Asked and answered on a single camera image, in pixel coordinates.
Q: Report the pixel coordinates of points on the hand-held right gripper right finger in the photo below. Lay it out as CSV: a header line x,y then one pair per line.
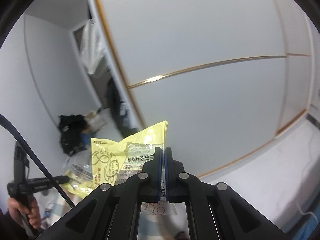
x,y
167,173

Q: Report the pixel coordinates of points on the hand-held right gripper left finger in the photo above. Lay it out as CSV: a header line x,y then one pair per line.
x,y
159,173

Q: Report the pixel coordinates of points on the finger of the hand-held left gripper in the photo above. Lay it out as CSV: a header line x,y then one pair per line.
x,y
60,180

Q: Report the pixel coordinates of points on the yellow snack packet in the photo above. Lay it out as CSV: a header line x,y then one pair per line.
x,y
110,152
77,183

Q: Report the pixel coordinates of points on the white shoulder bag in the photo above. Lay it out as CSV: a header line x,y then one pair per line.
x,y
92,47

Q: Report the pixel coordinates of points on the person's left hand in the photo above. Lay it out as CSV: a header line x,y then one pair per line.
x,y
33,212

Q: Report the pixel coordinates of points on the checked blanket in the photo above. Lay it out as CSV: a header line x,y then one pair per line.
x,y
53,206

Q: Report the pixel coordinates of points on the black backpack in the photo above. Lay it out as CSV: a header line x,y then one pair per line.
x,y
71,135

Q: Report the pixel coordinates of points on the blue bag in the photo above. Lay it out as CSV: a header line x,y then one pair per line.
x,y
84,140

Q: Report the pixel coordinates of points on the brown paper bag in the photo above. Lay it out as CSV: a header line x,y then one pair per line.
x,y
97,120

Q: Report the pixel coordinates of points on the black coat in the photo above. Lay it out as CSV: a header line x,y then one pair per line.
x,y
116,110

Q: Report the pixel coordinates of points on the white wardrobe gold trim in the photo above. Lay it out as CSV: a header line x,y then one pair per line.
x,y
200,55

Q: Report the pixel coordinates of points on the grey door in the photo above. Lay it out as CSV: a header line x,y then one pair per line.
x,y
78,38

